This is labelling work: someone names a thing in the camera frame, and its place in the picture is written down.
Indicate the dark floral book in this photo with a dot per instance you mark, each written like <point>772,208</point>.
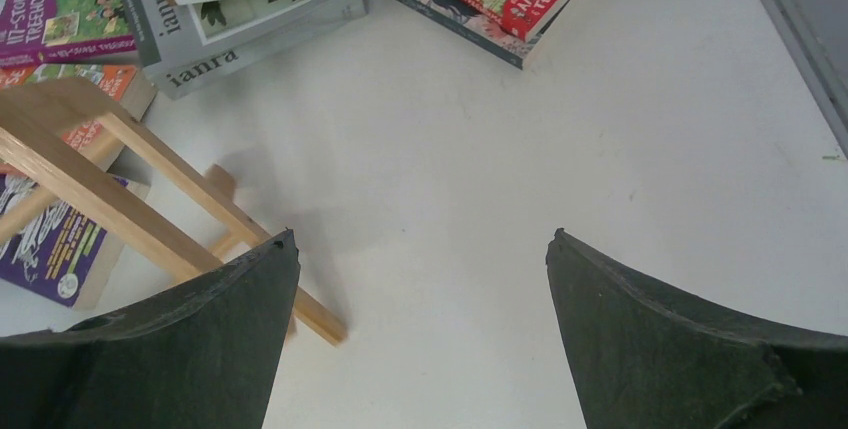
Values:
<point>473,26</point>

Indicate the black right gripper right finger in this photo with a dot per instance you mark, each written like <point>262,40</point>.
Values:
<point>646,354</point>

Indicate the grey ianra book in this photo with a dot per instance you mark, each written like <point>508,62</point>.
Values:
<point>184,48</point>

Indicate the purple white cartoon book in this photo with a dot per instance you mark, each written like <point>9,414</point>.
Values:
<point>63,256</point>

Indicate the wooden book rack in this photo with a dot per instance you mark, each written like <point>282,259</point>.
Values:
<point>126,194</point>

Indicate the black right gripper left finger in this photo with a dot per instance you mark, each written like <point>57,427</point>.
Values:
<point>202,354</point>

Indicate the purple Treehouse book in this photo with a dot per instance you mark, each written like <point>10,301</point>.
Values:
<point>62,31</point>

